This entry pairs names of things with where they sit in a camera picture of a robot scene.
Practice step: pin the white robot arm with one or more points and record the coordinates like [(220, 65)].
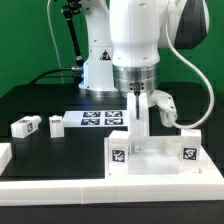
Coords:
[(124, 38)]

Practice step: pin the white U-shaped fence wall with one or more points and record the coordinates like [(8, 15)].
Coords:
[(112, 189)]

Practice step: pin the white square table top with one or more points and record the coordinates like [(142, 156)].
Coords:
[(161, 156)]

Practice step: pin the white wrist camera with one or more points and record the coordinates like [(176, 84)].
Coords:
[(167, 109)]

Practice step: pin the white marker plate with tags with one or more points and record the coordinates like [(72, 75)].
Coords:
[(96, 118)]

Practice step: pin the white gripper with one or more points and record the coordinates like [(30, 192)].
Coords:
[(138, 120)]

